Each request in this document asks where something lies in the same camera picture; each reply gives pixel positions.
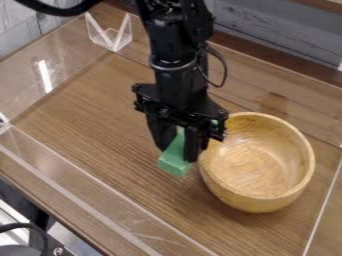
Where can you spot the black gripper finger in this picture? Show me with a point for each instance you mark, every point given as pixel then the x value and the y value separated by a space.
pixel 163 131
pixel 195 143

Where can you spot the green rectangular block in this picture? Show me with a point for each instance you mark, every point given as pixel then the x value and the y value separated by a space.
pixel 171 161

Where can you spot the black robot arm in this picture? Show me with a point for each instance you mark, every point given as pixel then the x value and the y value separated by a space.
pixel 179 26

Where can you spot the clear acrylic front wall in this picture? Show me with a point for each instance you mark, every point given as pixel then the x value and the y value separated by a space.
pixel 101 214

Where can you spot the brown wooden bowl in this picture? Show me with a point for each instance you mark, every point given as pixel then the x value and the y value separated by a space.
pixel 260 169

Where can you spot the clear acrylic corner bracket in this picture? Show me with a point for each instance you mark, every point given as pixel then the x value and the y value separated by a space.
pixel 113 39

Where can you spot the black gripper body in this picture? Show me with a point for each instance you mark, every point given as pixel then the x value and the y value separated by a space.
pixel 179 99

